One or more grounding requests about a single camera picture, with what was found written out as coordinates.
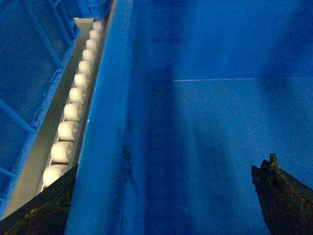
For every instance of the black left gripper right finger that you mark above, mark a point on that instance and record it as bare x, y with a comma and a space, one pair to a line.
286, 203

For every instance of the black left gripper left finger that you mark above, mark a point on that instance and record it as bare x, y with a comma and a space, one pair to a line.
46, 213

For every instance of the large blue plastic crate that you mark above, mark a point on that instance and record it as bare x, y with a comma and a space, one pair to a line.
190, 94

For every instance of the blue crate on shelf left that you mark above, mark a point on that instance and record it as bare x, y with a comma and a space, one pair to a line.
37, 38

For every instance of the white roller track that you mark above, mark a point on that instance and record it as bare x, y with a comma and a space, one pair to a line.
70, 129

